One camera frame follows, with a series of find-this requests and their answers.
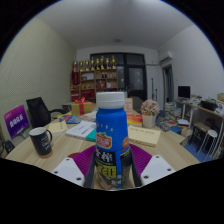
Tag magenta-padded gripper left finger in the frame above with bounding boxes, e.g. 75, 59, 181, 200
51, 144, 98, 190

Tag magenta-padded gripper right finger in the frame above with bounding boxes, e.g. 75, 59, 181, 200
128, 143, 176, 188

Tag blue white-capped drink bottle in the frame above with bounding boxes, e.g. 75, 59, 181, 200
94, 91, 133, 191

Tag flat round red coaster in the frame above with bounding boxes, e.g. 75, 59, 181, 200
67, 152, 82, 159

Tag black mug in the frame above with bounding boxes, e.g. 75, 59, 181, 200
28, 126, 54, 157

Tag teal notebook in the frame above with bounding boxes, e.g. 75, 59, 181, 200
85, 127, 98, 143

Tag white paper booklet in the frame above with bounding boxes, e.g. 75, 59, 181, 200
64, 119, 97, 140

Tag pink flowers in white pot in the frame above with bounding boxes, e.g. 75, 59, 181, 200
139, 98, 161, 129

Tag orange book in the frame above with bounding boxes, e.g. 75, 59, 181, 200
126, 113, 144, 127

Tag stack of books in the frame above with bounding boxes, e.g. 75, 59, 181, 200
161, 101, 191, 133

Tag yellow gift box red ribbon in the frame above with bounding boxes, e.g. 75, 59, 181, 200
70, 96, 94, 117

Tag black office chair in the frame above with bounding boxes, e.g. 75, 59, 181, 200
25, 96, 68, 129

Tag pink standing carton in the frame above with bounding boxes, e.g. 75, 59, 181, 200
123, 97, 134, 116

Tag purple sign board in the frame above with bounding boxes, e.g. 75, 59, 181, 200
3, 104, 30, 140

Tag long cluttered side desk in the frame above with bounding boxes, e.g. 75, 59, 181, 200
174, 97, 224, 158

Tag black computer monitor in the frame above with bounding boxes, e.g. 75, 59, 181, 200
177, 85, 192, 100

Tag wooden shelf unit with trophies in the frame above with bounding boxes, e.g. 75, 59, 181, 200
69, 54, 119, 101

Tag dark glass double door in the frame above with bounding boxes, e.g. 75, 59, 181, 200
89, 52, 148, 101

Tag white wall air conditioner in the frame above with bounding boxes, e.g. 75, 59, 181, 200
158, 50, 175, 66

